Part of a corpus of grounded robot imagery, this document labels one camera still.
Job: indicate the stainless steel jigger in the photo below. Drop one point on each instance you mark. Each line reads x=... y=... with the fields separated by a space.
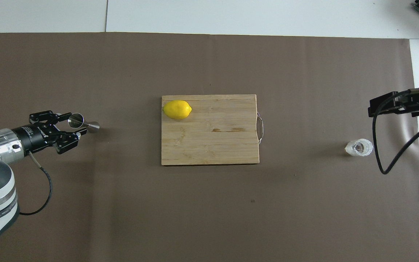
x=76 y=121

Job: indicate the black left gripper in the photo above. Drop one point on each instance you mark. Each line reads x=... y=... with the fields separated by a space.
x=36 y=136

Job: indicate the wooden cutting board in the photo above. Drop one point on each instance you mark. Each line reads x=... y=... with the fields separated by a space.
x=209 y=145

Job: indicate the yellow lemon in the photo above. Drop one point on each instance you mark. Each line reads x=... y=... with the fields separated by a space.
x=177 y=109

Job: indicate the brown paper table mat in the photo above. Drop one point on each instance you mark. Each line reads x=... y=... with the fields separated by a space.
x=122 y=218

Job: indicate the clear cut glass tumbler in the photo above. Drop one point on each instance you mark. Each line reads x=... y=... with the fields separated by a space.
x=358 y=148

